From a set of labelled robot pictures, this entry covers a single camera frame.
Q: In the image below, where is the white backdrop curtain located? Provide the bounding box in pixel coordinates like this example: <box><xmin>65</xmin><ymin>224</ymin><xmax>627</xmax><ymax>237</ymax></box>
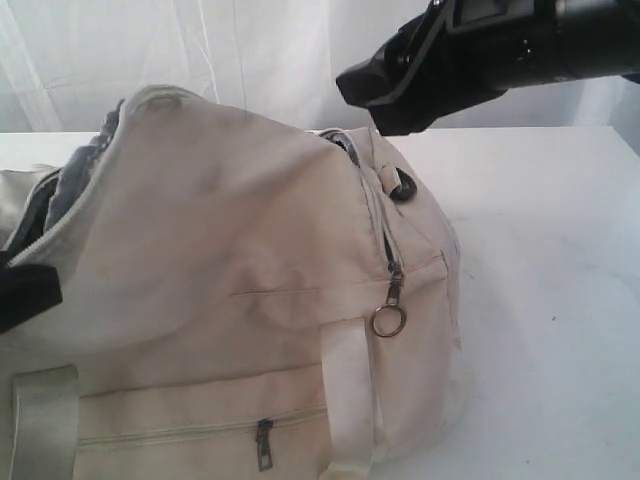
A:
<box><xmin>0</xmin><ymin>0</ymin><xmax>640</xmax><ymax>135</ymax></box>

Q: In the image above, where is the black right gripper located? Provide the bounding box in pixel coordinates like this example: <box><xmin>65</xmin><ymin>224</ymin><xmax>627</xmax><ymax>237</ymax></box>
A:
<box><xmin>336</xmin><ymin>1</ymin><xmax>639</xmax><ymax>136</ymax></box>

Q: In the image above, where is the beige duffel bag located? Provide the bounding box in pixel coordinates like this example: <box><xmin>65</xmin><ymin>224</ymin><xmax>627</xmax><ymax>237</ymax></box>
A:
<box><xmin>1</xmin><ymin>86</ymin><xmax>467</xmax><ymax>479</ymax></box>

